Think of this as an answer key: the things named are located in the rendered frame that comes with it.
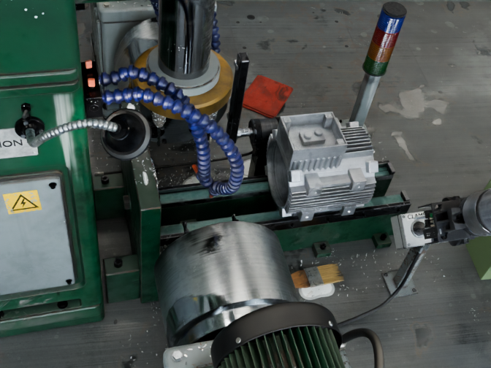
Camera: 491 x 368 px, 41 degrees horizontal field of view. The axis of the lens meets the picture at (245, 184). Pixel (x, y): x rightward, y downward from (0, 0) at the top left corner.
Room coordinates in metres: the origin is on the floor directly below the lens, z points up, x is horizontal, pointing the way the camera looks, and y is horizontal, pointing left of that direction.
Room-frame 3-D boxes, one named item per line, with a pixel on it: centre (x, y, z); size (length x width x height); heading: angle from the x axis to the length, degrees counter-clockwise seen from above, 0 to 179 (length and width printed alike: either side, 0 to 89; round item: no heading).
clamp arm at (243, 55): (1.07, 0.05, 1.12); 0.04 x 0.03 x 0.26; 112
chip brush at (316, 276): (0.85, -0.17, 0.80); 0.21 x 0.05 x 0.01; 114
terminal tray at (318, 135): (1.00, -0.12, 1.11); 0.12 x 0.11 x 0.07; 112
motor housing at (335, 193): (1.02, -0.16, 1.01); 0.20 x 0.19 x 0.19; 112
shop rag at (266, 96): (1.46, -0.01, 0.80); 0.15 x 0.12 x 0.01; 163
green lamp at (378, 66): (1.39, -0.28, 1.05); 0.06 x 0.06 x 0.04
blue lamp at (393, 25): (1.39, -0.28, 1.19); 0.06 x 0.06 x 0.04
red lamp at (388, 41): (1.39, -0.28, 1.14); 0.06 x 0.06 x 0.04
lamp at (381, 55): (1.39, -0.28, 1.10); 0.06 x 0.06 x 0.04
